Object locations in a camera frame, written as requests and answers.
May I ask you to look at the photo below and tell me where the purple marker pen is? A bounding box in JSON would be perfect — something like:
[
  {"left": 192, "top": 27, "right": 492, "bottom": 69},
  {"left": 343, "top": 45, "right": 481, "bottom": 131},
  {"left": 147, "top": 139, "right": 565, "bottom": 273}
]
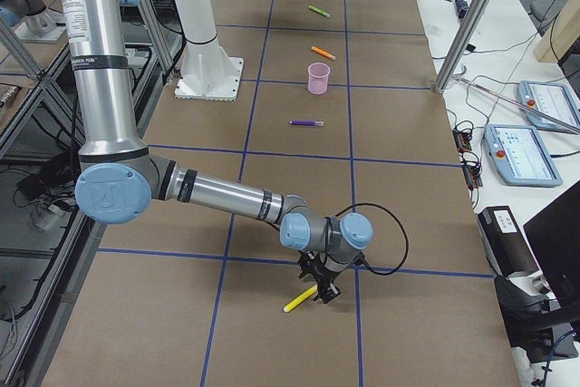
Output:
[{"left": 289, "top": 120, "right": 324, "bottom": 127}]

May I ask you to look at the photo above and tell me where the near teach pendant tablet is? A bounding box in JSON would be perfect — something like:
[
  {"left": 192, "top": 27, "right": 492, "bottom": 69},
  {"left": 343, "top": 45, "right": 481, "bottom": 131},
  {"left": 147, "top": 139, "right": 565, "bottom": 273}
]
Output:
[{"left": 484, "top": 124, "right": 563, "bottom": 188}]

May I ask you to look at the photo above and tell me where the green highlighter pen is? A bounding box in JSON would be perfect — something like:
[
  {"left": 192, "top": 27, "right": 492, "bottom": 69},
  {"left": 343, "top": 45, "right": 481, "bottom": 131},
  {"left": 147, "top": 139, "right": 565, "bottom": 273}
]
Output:
[{"left": 308, "top": 5, "right": 331, "bottom": 18}]

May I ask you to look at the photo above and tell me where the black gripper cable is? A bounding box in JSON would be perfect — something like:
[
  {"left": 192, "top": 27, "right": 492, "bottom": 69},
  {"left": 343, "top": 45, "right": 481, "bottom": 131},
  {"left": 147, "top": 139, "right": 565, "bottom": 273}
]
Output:
[{"left": 334, "top": 203, "right": 409, "bottom": 276}]

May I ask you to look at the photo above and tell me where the pink mesh pen holder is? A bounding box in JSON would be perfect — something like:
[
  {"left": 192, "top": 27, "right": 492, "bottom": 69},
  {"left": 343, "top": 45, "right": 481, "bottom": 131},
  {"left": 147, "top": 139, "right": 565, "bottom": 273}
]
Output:
[{"left": 307, "top": 63, "right": 331, "bottom": 95}]

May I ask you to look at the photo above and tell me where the orange highlighter pen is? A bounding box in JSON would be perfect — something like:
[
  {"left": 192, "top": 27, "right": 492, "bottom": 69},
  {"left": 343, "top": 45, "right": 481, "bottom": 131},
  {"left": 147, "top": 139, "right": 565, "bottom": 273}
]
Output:
[{"left": 311, "top": 45, "right": 336, "bottom": 61}]

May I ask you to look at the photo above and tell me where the black monitor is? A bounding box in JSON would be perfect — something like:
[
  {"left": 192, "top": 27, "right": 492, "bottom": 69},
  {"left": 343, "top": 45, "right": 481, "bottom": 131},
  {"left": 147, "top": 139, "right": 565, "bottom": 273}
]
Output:
[{"left": 524, "top": 182, "right": 579, "bottom": 303}]

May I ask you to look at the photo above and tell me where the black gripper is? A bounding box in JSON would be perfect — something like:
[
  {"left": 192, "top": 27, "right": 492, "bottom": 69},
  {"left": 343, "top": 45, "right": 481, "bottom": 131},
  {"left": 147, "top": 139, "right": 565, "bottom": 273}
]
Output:
[{"left": 298, "top": 252, "right": 340, "bottom": 303}]

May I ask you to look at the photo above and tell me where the yellow highlighter pen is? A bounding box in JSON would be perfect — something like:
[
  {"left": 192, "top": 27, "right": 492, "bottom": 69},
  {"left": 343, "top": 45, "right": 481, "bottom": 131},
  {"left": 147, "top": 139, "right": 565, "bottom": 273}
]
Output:
[{"left": 283, "top": 285, "right": 317, "bottom": 314}]

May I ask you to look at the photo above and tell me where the black box with label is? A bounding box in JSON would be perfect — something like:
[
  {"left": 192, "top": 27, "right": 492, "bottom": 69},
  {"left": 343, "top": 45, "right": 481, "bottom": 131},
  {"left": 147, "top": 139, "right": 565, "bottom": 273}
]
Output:
[{"left": 478, "top": 206, "right": 539, "bottom": 278}]

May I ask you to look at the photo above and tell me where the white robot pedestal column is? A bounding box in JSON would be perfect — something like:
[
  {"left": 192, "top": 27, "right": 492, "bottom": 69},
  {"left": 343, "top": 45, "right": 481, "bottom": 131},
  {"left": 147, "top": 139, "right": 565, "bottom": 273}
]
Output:
[{"left": 174, "top": 0, "right": 244, "bottom": 102}]

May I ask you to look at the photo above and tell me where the far teach pendant tablet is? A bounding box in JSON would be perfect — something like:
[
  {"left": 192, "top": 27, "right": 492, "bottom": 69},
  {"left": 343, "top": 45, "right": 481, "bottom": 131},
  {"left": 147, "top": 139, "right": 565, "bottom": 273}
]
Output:
[{"left": 517, "top": 81, "right": 579, "bottom": 128}]

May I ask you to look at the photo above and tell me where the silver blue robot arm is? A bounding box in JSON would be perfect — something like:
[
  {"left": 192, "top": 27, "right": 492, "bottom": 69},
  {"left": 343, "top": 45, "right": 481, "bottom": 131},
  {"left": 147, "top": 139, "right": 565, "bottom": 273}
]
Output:
[{"left": 61, "top": 0, "right": 373, "bottom": 302}]

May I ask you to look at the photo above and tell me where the aluminium frame post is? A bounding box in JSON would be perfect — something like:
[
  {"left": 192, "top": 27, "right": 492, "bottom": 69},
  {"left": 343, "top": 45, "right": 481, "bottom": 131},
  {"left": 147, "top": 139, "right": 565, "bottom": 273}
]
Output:
[{"left": 433, "top": 0, "right": 489, "bottom": 94}]

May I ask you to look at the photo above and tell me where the teach pendant tablet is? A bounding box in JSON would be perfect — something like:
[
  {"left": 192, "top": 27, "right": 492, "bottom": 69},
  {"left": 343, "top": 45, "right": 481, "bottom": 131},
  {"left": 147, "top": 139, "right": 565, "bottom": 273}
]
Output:
[
  {"left": 484, "top": 124, "right": 563, "bottom": 188},
  {"left": 517, "top": 81, "right": 579, "bottom": 128}
]

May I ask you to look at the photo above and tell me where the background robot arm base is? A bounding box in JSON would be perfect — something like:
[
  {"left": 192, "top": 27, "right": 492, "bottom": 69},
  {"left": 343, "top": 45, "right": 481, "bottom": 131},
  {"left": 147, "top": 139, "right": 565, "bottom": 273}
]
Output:
[{"left": 1, "top": 0, "right": 65, "bottom": 43}]

